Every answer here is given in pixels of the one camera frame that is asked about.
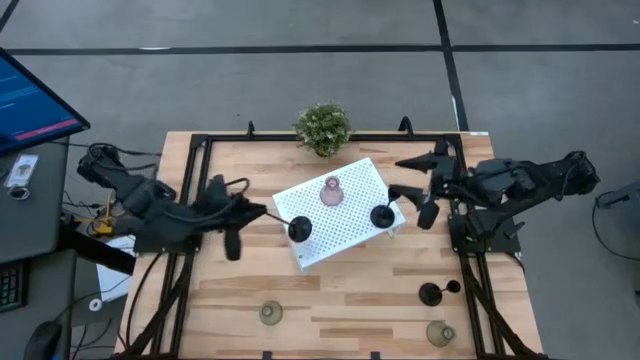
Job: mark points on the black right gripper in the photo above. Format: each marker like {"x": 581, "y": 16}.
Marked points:
{"x": 447, "y": 175}

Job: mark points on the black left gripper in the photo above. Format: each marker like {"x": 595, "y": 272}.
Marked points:
{"x": 212, "y": 215}

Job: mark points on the pink ribbed glass candle holder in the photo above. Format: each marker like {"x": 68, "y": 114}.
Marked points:
{"x": 331, "y": 194}

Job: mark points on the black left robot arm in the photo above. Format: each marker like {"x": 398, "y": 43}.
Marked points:
{"x": 145, "y": 200}

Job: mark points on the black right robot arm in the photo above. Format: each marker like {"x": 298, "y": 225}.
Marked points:
{"x": 525, "y": 180}

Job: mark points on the green glass candle holder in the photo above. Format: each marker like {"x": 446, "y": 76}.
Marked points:
{"x": 271, "y": 314}
{"x": 440, "y": 334}

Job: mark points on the white perforated metal shelf rack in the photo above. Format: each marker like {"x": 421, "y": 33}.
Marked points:
{"x": 345, "y": 235}

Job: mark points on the potted green plant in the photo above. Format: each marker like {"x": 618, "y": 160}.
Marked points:
{"x": 322, "y": 129}

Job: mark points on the white paper sheet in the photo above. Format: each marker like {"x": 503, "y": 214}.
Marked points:
{"x": 112, "y": 280}

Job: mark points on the black desk base bar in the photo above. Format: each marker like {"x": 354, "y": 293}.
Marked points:
{"x": 100, "y": 255}

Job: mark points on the white tape roll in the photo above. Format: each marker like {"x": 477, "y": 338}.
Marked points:
{"x": 91, "y": 305}

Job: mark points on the grey desk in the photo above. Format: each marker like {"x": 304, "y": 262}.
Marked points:
{"x": 40, "y": 225}

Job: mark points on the white packaged card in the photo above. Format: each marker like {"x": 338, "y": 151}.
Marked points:
{"x": 27, "y": 162}

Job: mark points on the black computer mouse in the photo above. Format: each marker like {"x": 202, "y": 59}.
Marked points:
{"x": 42, "y": 342}

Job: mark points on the black keyboard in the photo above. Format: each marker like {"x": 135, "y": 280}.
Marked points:
{"x": 10, "y": 287}

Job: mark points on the computer monitor blue screen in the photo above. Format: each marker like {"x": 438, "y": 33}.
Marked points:
{"x": 30, "y": 105}

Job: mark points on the black metal table frame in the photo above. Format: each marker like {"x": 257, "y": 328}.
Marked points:
{"x": 380, "y": 137}

